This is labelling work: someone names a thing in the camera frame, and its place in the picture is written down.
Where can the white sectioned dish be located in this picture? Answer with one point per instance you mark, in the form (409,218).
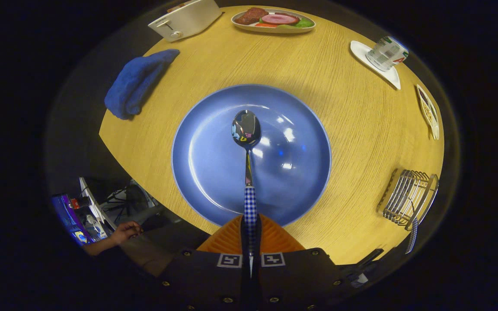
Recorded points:
(434,127)

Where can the white toaster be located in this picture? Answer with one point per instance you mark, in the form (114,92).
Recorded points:
(188,19)

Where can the black chair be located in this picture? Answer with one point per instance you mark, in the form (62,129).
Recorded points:
(368,259)

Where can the green lettuce leaf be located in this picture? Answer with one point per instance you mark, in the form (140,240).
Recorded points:
(305,22)

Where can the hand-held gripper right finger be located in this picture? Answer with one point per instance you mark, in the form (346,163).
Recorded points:
(296,280)

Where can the toasted bread slice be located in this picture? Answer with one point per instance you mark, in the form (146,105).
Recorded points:
(180,6)

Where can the pink ham slice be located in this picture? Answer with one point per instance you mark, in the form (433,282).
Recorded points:
(279,19)

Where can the blue folded towel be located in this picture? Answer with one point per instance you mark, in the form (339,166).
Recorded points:
(132,86)

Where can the laptop with purple screen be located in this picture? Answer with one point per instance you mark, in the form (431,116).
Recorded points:
(65,216)

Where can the red tomato slice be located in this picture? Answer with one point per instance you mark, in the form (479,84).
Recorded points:
(266,25)

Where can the person's leg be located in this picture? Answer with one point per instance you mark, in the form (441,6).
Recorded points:
(154,250)

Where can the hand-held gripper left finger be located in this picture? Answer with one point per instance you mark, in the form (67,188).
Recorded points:
(205,280)

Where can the grey oval food plate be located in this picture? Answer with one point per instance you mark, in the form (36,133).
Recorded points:
(249,28)

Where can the blue round plate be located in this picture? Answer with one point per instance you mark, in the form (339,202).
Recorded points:
(292,172)

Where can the large brown meat piece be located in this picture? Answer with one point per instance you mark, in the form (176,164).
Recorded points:
(244,19)

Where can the white square coaster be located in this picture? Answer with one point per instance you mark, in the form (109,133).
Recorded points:
(389,75)

